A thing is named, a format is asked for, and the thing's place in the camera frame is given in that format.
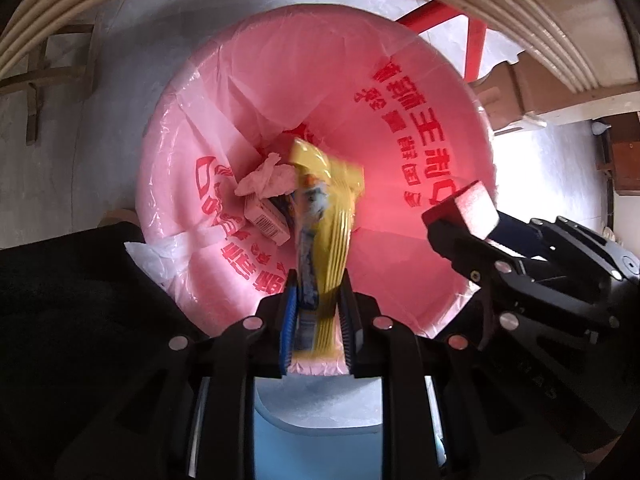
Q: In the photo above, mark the blue white box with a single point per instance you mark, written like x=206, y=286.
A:
x=267, y=220

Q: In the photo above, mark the brown wooden furniture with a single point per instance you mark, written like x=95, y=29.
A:
x=625, y=160

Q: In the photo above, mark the white plastic bin liner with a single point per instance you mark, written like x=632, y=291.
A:
x=155, y=257

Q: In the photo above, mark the white tissue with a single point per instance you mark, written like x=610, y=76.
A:
x=265, y=177

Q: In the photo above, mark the yellow snack wrapper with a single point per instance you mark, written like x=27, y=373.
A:
x=335, y=220

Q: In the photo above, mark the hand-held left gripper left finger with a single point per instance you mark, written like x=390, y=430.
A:
x=288, y=320

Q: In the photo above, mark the red metal frame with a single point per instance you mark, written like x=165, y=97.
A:
x=472, y=35

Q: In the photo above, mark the trash bin with pink bag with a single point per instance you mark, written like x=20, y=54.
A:
x=400, y=135

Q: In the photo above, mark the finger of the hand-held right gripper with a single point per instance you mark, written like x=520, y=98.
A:
x=560, y=245
x=470, y=210

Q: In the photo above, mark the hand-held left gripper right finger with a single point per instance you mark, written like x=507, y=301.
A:
x=351, y=325

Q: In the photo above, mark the light blue plastic object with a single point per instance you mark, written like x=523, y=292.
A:
x=310, y=452

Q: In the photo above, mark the wooden table leg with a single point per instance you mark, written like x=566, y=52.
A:
x=530, y=85
x=35, y=80

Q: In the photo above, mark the person's dark clothing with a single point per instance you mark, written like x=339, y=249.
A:
x=60, y=310

